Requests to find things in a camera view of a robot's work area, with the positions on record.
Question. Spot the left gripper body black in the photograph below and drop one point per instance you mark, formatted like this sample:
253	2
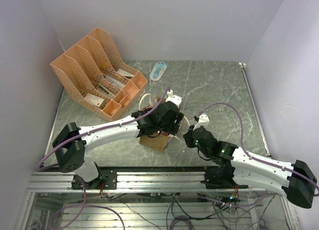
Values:
171	127

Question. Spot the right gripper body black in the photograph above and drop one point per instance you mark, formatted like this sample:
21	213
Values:
191	143

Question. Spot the canvas bag brown printed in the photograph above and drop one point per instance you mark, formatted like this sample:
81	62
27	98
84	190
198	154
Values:
158	141

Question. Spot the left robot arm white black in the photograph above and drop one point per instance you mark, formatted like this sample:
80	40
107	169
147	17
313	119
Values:
73	142

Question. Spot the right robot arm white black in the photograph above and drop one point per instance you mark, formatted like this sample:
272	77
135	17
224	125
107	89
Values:
295	180

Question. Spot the blue white blister pack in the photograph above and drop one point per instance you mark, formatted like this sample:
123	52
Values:
158	70

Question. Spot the white box in organizer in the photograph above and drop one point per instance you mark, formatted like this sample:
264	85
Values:
125	73

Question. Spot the white red box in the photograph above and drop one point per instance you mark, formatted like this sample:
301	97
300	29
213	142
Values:
95	100

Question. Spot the orange plastic file organizer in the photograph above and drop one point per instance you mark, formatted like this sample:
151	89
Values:
90	66

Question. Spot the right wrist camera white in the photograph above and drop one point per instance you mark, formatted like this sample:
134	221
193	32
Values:
203	121

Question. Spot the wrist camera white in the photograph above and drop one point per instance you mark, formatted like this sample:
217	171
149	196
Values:
171	97
203	121

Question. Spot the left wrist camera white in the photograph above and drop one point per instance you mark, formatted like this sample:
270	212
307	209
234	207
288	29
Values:
171	97

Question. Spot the aluminium mounting rail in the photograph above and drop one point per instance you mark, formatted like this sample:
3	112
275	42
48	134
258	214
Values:
129	180

